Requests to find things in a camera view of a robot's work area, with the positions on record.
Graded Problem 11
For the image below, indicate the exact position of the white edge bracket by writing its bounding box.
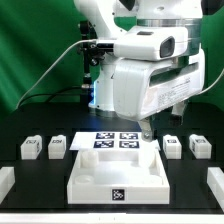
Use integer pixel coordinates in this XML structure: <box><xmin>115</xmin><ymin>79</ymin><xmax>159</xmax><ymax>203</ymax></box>
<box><xmin>207</xmin><ymin>167</ymin><xmax>224</xmax><ymax>212</ymax></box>
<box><xmin>0</xmin><ymin>167</ymin><xmax>15</xmax><ymax>204</ymax></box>

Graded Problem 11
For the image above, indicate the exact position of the grey cable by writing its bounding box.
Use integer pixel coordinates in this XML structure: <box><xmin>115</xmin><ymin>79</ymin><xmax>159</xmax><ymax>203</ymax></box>
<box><xmin>15</xmin><ymin>39</ymin><xmax>98</xmax><ymax>110</ymax></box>

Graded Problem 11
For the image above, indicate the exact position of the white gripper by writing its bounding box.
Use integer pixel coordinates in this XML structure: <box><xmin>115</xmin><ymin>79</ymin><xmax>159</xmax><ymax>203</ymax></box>
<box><xmin>113</xmin><ymin>49</ymin><xmax>205</xmax><ymax>142</ymax></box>

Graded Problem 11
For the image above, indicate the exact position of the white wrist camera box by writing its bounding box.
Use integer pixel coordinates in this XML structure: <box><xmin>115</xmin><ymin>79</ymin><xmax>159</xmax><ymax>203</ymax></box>
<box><xmin>96</xmin><ymin>26</ymin><xmax>188</xmax><ymax>61</ymax></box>

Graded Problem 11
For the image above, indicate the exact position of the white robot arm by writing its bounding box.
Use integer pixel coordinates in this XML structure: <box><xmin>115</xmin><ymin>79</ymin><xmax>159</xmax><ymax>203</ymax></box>
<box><xmin>73</xmin><ymin>0</ymin><xmax>224</xmax><ymax>141</ymax></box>

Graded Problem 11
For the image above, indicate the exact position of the white right edge bracket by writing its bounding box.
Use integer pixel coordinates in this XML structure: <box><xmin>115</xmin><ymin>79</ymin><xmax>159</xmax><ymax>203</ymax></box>
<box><xmin>207</xmin><ymin>167</ymin><xmax>224</xmax><ymax>212</ymax></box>

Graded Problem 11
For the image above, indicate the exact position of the black cable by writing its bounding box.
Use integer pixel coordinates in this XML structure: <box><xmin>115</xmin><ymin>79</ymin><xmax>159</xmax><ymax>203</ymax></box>
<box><xmin>19</xmin><ymin>87</ymin><xmax>83</xmax><ymax>107</ymax></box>

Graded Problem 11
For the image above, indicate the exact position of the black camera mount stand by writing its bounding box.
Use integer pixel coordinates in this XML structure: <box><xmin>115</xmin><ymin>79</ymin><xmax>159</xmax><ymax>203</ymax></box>
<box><xmin>78</xmin><ymin>21</ymin><xmax>101</xmax><ymax>104</ymax></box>

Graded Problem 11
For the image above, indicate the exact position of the white square table top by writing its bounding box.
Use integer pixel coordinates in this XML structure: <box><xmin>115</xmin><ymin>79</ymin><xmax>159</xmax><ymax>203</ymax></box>
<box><xmin>67</xmin><ymin>140</ymin><xmax>170</xmax><ymax>204</ymax></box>

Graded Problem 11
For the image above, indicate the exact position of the white left edge bracket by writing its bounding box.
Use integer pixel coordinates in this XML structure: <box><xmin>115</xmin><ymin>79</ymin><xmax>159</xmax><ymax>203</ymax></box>
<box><xmin>0</xmin><ymin>167</ymin><xmax>15</xmax><ymax>204</ymax></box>

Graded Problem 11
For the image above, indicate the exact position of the white sheet with tags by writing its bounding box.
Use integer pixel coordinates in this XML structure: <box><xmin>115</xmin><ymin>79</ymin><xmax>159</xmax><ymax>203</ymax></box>
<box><xmin>70</xmin><ymin>131</ymin><xmax>160</xmax><ymax>150</ymax></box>

